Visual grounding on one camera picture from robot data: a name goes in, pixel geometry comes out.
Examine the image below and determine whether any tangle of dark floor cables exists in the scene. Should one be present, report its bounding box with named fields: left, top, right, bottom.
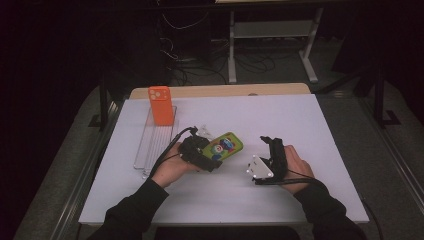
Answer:
left=159, top=36, right=301, bottom=86

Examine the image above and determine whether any metal rail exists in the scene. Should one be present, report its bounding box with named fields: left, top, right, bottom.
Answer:
left=49, top=99, right=124, bottom=240
left=359, top=96, right=424, bottom=208

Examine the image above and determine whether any left hand-held gripper cable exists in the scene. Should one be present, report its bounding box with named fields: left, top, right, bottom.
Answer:
left=148, top=125, right=198, bottom=178

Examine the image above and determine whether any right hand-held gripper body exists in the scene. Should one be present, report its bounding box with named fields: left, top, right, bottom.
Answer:
left=246, top=146, right=289, bottom=186

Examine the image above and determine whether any orange phone case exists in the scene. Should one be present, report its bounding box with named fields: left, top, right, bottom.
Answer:
left=148, top=85, right=175, bottom=127

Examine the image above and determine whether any clear plastic rack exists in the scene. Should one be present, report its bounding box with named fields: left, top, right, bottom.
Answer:
left=133, top=105, right=180, bottom=178

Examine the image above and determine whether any white cable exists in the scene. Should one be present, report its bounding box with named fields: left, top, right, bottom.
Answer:
left=161, top=11, right=209, bottom=32

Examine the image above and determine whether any green clown print phone case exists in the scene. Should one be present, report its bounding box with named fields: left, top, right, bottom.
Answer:
left=201, top=131, right=244, bottom=162

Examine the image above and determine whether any right hand-held gripper cable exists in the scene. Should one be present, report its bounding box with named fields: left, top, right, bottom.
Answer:
left=254, top=169, right=384, bottom=240

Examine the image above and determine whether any person's left hand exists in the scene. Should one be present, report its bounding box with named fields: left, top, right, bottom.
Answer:
left=151, top=149, right=201, bottom=188

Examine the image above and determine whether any hand-held gripper cable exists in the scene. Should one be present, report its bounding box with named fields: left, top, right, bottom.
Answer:
left=254, top=169, right=384, bottom=240
left=148, top=125, right=198, bottom=178

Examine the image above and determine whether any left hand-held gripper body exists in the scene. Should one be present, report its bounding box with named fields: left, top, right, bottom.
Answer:
left=178, top=125, right=223, bottom=169

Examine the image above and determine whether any black metal stand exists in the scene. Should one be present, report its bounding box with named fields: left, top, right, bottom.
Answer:
left=88, top=76, right=113, bottom=129
left=373, top=66, right=401, bottom=128

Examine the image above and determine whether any white metal table frame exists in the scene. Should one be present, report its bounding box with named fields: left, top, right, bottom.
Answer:
left=228, top=8, right=324, bottom=84

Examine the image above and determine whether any person's right hand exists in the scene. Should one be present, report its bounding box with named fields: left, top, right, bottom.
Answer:
left=281, top=144, right=316, bottom=195

